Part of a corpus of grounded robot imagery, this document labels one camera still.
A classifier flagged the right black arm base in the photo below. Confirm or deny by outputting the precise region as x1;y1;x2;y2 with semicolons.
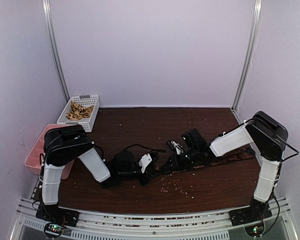
228;198;272;227

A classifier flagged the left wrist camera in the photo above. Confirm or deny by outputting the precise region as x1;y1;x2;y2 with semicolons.
138;151;159;174

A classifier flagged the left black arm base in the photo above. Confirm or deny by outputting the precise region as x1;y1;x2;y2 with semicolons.
35;202;80;227

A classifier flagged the right aluminium frame post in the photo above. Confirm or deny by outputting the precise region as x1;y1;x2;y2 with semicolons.
231;0;263;115

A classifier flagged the aluminium front rail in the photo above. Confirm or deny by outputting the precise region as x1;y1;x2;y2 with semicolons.
7;197;300;240

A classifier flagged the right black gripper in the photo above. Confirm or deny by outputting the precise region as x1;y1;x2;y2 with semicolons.
162;146;200;171

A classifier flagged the white perforated plastic basket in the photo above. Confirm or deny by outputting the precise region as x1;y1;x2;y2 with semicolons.
56;95;100;133

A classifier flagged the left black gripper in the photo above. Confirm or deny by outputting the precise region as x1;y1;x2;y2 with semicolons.
118;164;162;186

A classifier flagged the pink divided plastic box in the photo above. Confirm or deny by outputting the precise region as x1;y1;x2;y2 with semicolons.
24;124;69;176

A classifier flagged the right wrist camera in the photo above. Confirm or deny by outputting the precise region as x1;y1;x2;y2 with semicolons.
166;140;184;155

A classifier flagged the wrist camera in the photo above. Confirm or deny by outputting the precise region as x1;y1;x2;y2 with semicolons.
138;151;159;174
166;140;184;155

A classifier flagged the left aluminium frame post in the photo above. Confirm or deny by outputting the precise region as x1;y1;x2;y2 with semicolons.
42;0;70;102

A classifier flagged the aluminium frame post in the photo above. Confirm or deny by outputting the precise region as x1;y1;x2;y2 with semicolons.
231;0;263;115
42;0;70;102

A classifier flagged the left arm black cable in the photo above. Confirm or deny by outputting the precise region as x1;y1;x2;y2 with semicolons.
94;143;167;166

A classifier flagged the leopard print tie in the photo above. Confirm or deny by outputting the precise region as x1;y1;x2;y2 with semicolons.
66;101;94;121

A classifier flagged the dark red patterned tie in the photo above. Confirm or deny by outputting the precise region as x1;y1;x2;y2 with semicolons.
159;146;256;175

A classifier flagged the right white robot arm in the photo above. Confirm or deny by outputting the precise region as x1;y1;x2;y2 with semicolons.
162;111;299;221

